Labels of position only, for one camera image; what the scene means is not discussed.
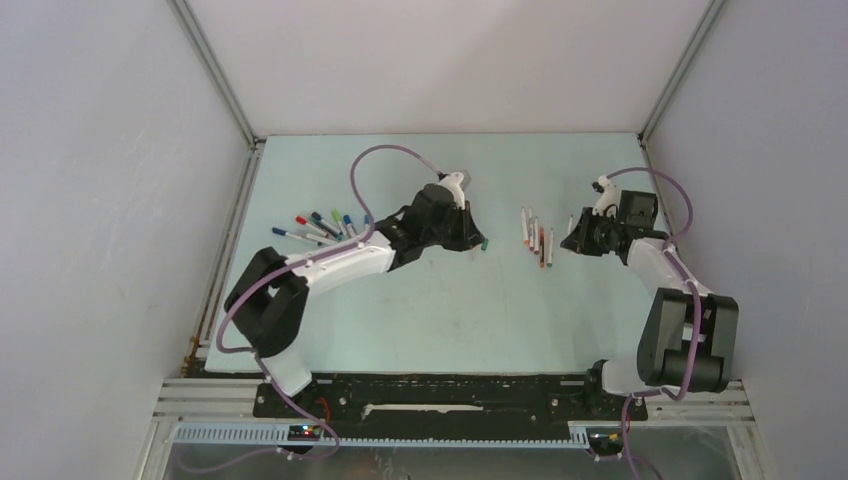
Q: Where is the green cap thin marker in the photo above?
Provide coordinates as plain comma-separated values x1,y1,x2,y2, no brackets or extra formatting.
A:
545,227,555,268

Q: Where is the orange cap marker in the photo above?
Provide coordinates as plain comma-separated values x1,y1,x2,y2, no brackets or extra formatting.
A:
521,207,532,248

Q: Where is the magenta cap marker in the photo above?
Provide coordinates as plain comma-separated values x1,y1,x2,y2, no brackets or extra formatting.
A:
527,207,537,253

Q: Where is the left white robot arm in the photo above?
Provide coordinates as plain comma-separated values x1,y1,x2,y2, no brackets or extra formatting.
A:
219,184,485,417

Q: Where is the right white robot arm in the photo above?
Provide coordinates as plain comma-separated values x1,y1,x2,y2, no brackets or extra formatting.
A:
560,187,739,418

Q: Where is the blue cap thick marker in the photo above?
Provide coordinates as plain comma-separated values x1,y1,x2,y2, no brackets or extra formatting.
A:
342,215,357,238

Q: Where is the light green cap marker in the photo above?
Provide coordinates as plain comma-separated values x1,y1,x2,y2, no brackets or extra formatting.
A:
331,209,349,239

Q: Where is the navy cap marker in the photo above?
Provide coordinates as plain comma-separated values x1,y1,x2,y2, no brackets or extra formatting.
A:
310,211,343,239

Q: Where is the grey cap white marker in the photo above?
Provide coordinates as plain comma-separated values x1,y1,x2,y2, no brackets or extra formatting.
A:
301,232,337,245

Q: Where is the dark blue cap marker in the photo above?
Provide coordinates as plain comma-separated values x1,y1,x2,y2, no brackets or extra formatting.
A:
271,227,324,246

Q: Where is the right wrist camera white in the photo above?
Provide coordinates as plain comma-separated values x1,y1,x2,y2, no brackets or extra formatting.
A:
592,175,621,217

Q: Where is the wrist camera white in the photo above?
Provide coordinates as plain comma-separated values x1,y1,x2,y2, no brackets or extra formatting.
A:
592,175,621,217
438,170,471,210

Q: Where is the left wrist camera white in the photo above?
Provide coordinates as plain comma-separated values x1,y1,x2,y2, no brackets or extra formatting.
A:
438,170,471,210

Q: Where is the aluminium frame rail right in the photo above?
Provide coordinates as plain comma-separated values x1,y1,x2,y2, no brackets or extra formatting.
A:
635,0,730,352

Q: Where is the aluminium frame rail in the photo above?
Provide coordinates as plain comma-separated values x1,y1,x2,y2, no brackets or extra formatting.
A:
168,1,264,376
635,0,730,352

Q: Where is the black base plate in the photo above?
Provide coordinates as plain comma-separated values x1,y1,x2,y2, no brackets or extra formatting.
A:
252,373,648,440

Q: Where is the aluminium frame rail left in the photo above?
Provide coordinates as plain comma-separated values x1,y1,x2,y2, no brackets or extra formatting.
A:
168,1,264,376

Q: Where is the grey cable duct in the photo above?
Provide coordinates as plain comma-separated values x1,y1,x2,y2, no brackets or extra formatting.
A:
173,422,620,450

